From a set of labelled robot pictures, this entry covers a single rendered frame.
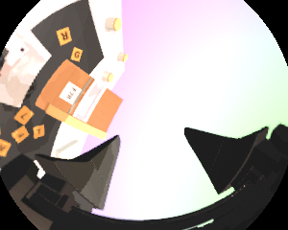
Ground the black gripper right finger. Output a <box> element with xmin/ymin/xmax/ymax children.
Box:
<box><xmin>183</xmin><ymin>126</ymin><xmax>270</xmax><ymax>195</ymax></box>

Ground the white paper ticket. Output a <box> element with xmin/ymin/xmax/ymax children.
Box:
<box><xmin>59</xmin><ymin>80</ymin><xmax>82</xmax><ymax>104</ymax></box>

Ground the white cylindrical container with orange lid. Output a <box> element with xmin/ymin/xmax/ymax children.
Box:
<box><xmin>117</xmin><ymin>53</ymin><xmax>129</xmax><ymax>62</ymax></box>
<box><xmin>102</xmin><ymin>70</ymin><xmax>113</xmax><ymax>81</ymax></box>
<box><xmin>105</xmin><ymin>16</ymin><xmax>122</xmax><ymax>31</ymax></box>

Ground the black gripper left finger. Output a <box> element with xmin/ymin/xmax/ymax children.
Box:
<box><xmin>36</xmin><ymin>135</ymin><xmax>121</xmax><ymax>211</ymax></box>

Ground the orange letter tile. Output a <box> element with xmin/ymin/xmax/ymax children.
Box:
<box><xmin>71</xmin><ymin>47</ymin><xmax>83</xmax><ymax>61</ymax></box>
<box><xmin>14</xmin><ymin>104</ymin><xmax>33</xmax><ymax>126</ymax></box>
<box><xmin>0</xmin><ymin>138</ymin><xmax>11</xmax><ymax>156</ymax></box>
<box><xmin>56</xmin><ymin>27</ymin><xmax>71</xmax><ymax>46</ymax></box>
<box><xmin>34</xmin><ymin>126</ymin><xmax>44</xmax><ymax>138</ymax></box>
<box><xmin>12</xmin><ymin>126</ymin><xmax>29</xmax><ymax>143</ymax></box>

